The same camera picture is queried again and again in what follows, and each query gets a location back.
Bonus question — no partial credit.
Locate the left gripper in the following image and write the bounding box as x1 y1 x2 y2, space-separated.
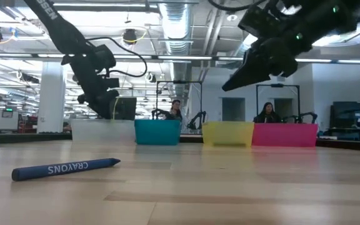
69 54 121 120

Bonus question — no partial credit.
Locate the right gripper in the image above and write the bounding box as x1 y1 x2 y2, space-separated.
221 36 314 93

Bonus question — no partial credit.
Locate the blue crayon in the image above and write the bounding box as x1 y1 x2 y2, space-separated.
11 157 121 182

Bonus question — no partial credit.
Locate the clear plastic bin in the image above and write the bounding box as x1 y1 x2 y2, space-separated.
71 119 136 143

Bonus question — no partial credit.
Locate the black monitor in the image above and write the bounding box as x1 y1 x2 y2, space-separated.
112 96 138 121

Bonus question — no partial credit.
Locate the white building column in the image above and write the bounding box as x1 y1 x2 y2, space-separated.
36 61 68 134

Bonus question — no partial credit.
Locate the person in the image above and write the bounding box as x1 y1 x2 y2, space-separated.
253 101 283 124
164 99 184 122

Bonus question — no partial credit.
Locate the yellow plastic bin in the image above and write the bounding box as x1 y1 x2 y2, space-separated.
201 121 256 148

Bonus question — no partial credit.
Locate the red tool cabinet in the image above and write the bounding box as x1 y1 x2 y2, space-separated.
17 115 39 134

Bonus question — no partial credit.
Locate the teal plastic bin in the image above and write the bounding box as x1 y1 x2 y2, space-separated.
134 119 182 146

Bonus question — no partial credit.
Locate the red plastic bin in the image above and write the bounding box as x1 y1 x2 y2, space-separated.
251 122 319 148

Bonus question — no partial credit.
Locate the dark equipment shelf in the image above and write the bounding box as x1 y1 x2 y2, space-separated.
329 100 360 143

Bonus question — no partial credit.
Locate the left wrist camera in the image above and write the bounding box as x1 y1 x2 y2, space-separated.
102 76 121 89

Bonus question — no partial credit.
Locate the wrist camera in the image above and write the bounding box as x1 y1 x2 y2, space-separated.
102 76 121 89
237 5 283 40

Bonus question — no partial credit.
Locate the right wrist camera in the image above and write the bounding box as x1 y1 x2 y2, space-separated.
237 5 283 40

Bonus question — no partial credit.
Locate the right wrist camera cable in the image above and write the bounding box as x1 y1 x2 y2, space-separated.
207 0 264 13

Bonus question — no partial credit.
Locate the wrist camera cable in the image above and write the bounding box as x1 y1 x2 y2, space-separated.
207 0 264 13
85 36 149 78

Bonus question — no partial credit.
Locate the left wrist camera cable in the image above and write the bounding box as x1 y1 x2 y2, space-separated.
85 36 149 78

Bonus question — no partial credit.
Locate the black aluminium table frame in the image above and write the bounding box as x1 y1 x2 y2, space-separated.
0 132 360 154

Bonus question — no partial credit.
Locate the black ceiling camera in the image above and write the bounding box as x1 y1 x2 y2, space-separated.
122 28 138 44

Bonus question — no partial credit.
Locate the silver air duct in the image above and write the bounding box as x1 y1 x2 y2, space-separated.
157 0 195 104

